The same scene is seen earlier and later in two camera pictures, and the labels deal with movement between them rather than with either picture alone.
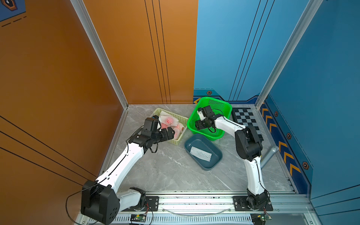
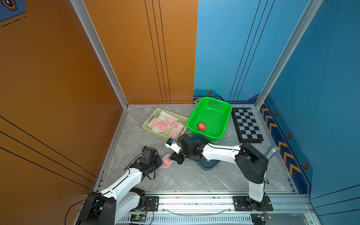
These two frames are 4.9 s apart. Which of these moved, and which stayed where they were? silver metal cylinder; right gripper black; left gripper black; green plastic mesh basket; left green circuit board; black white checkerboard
Moved: left gripper black; right gripper black
Stayed: black white checkerboard; green plastic mesh basket; left green circuit board; silver metal cylinder
